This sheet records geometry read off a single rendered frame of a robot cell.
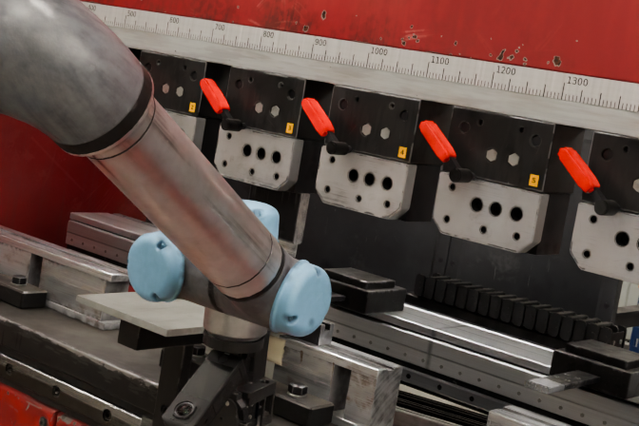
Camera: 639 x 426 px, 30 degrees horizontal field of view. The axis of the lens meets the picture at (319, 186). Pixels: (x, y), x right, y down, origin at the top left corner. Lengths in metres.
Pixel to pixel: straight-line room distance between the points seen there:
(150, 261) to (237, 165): 0.54
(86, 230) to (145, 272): 1.19
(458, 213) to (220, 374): 0.38
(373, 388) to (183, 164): 0.69
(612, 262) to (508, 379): 0.45
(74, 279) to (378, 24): 0.74
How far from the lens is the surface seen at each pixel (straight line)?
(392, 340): 1.94
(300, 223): 1.75
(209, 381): 1.37
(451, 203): 1.54
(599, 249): 1.44
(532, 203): 1.48
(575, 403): 1.79
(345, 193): 1.64
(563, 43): 1.48
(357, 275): 1.96
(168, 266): 1.24
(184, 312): 1.65
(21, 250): 2.17
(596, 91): 1.46
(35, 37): 0.93
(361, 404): 1.66
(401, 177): 1.58
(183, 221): 1.06
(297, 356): 1.72
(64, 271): 2.09
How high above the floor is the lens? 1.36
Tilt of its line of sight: 6 degrees down
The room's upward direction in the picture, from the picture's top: 10 degrees clockwise
